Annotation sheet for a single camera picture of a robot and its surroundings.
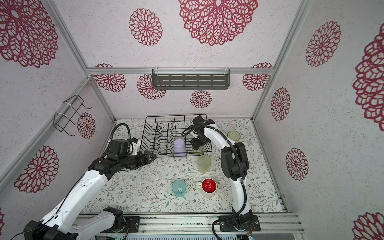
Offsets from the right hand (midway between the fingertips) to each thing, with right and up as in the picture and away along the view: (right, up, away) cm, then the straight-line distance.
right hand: (200, 142), depth 96 cm
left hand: (-26, -9, -20) cm, 34 cm away
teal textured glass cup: (-13, -26, -11) cm, 31 cm away
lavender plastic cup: (-13, -4, -7) cm, 15 cm away
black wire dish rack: (-22, +4, +7) cm, 24 cm away
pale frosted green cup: (+2, -12, -4) cm, 13 cm away
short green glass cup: (0, -6, -1) cm, 6 cm away
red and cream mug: (+4, -25, -11) cm, 28 cm away
